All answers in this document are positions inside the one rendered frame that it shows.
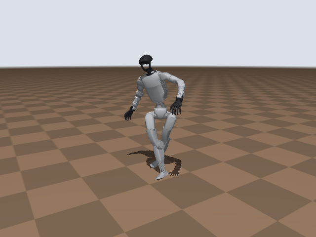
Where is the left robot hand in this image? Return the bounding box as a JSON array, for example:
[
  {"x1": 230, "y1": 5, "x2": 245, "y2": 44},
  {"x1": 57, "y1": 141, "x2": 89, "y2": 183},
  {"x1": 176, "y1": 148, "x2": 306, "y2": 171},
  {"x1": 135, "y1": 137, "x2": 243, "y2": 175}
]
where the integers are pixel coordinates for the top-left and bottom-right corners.
[{"x1": 170, "y1": 96, "x2": 183, "y2": 115}]

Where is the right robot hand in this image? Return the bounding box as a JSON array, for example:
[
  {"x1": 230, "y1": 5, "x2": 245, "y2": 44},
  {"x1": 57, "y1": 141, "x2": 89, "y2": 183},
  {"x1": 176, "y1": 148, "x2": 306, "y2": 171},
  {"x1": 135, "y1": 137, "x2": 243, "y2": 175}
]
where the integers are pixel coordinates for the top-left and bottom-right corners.
[{"x1": 124, "y1": 106, "x2": 135, "y2": 120}]

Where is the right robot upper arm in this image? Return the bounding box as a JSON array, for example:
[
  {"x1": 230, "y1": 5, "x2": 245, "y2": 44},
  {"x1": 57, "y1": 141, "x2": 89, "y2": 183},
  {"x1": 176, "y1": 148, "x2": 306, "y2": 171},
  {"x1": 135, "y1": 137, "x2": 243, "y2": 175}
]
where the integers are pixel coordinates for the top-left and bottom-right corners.
[{"x1": 136, "y1": 76, "x2": 144, "y2": 98}]

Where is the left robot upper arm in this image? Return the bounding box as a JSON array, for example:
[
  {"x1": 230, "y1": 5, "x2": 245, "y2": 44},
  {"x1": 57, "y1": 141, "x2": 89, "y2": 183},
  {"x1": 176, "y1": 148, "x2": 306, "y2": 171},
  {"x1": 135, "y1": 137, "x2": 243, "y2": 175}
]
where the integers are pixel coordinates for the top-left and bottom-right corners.
[{"x1": 158, "y1": 72, "x2": 180, "y2": 87}]

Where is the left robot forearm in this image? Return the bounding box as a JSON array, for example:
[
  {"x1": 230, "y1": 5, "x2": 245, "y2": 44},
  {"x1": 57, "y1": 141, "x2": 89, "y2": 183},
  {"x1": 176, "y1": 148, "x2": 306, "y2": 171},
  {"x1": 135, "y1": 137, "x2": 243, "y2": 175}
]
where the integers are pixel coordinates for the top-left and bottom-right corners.
[{"x1": 177, "y1": 79, "x2": 185, "y2": 98}]

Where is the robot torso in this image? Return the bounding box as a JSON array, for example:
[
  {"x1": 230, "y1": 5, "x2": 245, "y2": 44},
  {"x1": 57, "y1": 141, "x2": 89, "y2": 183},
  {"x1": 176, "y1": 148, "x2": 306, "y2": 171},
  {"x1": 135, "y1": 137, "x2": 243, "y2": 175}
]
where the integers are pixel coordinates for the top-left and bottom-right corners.
[{"x1": 141, "y1": 70, "x2": 167, "y2": 119}]

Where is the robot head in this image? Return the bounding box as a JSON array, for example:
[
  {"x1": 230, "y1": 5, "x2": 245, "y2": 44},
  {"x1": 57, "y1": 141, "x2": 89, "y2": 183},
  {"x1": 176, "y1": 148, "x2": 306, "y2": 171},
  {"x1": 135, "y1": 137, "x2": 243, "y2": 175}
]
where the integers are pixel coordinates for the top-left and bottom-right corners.
[{"x1": 139, "y1": 55, "x2": 155, "y2": 76}]

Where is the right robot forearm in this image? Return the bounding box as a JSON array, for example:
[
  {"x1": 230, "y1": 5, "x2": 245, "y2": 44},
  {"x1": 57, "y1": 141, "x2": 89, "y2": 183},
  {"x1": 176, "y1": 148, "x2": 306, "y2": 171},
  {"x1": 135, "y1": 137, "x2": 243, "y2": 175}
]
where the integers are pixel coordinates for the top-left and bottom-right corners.
[{"x1": 132, "y1": 94, "x2": 141, "y2": 110}]

